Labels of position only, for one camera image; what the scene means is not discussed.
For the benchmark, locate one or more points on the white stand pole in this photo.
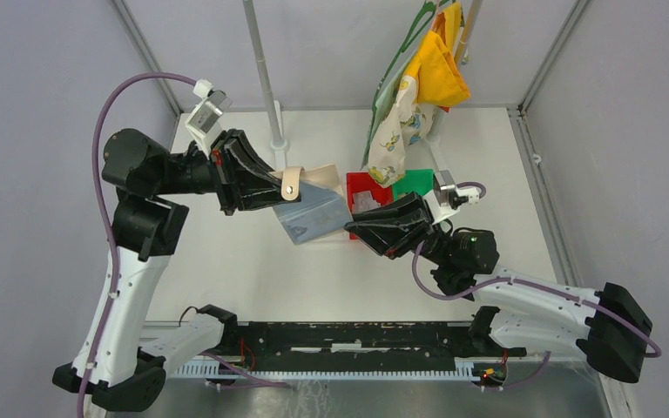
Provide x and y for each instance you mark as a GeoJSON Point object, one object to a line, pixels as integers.
{"type": "Point", "coordinates": [278, 144]}

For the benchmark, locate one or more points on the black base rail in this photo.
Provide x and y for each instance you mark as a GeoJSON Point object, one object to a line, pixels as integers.
{"type": "Point", "coordinates": [357, 346]}

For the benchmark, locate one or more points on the white cable duct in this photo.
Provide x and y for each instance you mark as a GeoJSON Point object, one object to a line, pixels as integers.
{"type": "Point", "coordinates": [211, 369]}

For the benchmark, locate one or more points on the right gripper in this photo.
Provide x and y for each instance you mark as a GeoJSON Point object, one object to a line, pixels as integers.
{"type": "Point", "coordinates": [394, 227]}

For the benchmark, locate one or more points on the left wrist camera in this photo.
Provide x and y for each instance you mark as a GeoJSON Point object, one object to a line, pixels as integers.
{"type": "Point", "coordinates": [203, 122]}

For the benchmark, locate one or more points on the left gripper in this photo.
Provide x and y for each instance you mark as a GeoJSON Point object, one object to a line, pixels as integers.
{"type": "Point", "coordinates": [246, 196]}

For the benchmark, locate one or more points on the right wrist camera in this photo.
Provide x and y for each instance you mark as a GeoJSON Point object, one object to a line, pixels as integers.
{"type": "Point", "coordinates": [447, 196]}

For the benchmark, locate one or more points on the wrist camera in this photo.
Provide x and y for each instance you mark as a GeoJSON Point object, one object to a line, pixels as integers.
{"type": "Point", "coordinates": [447, 196]}
{"type": "Point", "coordinates": [203, 122]}

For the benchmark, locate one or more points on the white cards in red bin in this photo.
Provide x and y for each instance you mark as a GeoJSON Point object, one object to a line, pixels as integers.
{"type": "Point", "coordinates": [363, 202]}

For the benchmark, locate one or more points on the yellow cloth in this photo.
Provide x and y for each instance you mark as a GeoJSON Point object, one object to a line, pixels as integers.
{"type": "Point", "coordinates": [432, 73]}

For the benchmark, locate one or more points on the green clothes hanger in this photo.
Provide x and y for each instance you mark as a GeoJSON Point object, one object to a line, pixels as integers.
{"type": "Point", "coordinates": [419, 23]}

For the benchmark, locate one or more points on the red plastic bin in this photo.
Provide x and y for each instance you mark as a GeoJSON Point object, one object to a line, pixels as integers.
{"type": "Point", "coordinates": [361, 181]}

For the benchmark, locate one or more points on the patterned white cloth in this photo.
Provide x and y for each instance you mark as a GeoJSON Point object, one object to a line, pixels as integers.
{"type": "Point", "coordinates": [400, 121]}

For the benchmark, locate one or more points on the tan leather card holder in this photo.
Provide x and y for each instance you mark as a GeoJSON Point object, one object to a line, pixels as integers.
{"type": "Point", "coordinates": [314, 204]}

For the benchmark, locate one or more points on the green plastic bin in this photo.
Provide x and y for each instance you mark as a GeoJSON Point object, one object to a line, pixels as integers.
{"type": "Point", "coordinates": [419, 181]}

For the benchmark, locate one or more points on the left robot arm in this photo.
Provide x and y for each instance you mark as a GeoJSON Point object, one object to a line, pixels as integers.
{"type": "Point", "coordinates": [113, 368]}

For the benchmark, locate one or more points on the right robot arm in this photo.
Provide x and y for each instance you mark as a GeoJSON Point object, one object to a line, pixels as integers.
{"type": "Point", "coordinates": [607, 328]}

